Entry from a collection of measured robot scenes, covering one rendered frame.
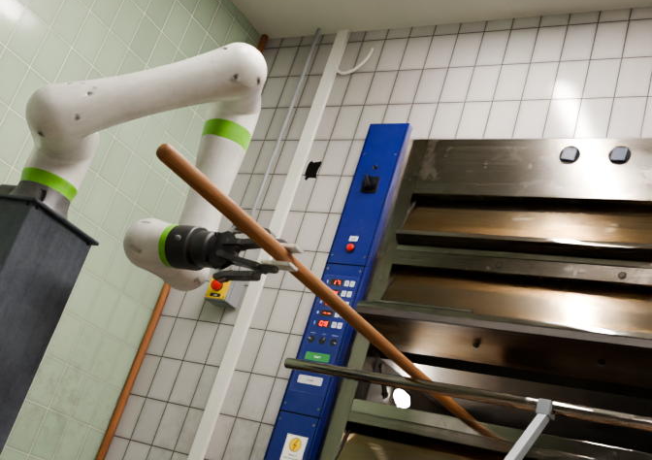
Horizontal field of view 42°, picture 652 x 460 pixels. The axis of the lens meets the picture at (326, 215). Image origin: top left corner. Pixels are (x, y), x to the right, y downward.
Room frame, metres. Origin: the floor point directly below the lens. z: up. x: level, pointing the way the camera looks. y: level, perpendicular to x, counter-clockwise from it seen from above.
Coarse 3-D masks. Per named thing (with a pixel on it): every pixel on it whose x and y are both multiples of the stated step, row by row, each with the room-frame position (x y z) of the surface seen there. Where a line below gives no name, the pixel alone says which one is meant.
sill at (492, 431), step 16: (384, 416) 2.52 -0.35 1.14; (400, 416) 2.49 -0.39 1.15; (416, 416) 2.46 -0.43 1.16; (432, 416) 2.43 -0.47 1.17; (448, 416) 2.41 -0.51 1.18; (464, 432) 2.37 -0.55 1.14; (480, 432) 2.35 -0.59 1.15; (496, 432) 2.32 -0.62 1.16; (512, 432) 2.29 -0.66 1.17; (544, 448) 2.24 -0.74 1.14; (560, 448) 2.22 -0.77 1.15; (576, 448) 2.19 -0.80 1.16; (592, 448) 2.17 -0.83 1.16; (608, 448) 2.14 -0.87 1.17; (624, 448) 2.12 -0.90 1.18
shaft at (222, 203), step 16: (160, 160) 1.25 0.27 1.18; (176, 160) 1.25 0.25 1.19; (192, 176) 1.29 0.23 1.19; (208, 192) 1.34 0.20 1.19; (224, 208) 1.38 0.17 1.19; (240, 208) 1.41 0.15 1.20; (240, 224) 1.43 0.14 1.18; (256, 224) 1.45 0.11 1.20; (256, 240) 1.48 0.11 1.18; (272, 240) 1.50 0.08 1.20; (272, 256) 1.54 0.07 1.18; (288, 256) 1.55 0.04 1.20; (304, 272) 1.61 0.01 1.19; (320, 288) 1.67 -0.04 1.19; (336, 304) 1.73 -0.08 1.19; (352, 320) 1.80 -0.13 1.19; (368, 336) 1.88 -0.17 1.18; (384, 352) 1.97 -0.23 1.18; (400, 352) 2.01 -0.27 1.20; (416, 368) 2.09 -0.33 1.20; (448, 400) 2.29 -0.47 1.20; (464, 416) 2.40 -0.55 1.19
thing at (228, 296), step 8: (232, 280) 2.86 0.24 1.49; (208, 288) 2.91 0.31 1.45; (224, 288) 2.87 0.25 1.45; (232, 288) 2.87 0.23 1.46; (240, 288) 2.90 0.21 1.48; (208, 296) 2.90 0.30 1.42; (216, 296) 2.88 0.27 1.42; (224, 296) 2.86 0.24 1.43; (232, 296) 2.88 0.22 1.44; (240, 296) 2.91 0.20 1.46; (216, 304) 2.93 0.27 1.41; (224, 304) 2.90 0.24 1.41; (232, 304) 2.89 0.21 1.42
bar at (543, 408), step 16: (288, 368) 2.30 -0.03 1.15; (304, 368) 2.26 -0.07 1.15; (320, 368) 2.23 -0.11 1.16; (336, 368) 2.20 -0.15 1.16; (352, 368) 2.18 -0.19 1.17; (384, 384) 2.13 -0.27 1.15; (400, 384) 2.09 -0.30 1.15; (416, 384) 2.06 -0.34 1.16; (432, 384) 2.04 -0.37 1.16; (448, 384) 2.02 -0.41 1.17; (480, 400) 1.97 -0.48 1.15; (496, 400) 1.94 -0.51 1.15; (512, 400) 1.92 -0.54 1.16; (528, 400) 1.90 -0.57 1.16; (544, 400) 1.87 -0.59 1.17; (544, 416) 1.86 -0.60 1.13; (576, 416) 1.84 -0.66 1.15; (592, 416) 1.82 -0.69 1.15; (608, 416) 1.79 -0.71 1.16; (624, 416) 1.77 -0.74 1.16; (640, 416) 1.76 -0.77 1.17; (528, 432) 1.82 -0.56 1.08; (512, 448) 1.78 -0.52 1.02; (528, 448) 1.80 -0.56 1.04
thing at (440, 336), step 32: (384, 320) 2.43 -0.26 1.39; (416, 320) 2.35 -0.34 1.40; (448, 320) 2.29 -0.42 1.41; (480, 320) 2.24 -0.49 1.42; (416, 352) 2.54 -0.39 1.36; (448, 352) 2.45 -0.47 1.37; (480, 352) 2.36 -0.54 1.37; (512, 352) 2.28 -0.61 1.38; (544, 352) 2.21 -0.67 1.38; (576, 352) 2.14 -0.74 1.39; (608, 352) 2.07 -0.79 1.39; (640, 352) 2.01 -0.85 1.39; (640, 384) 2.15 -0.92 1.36
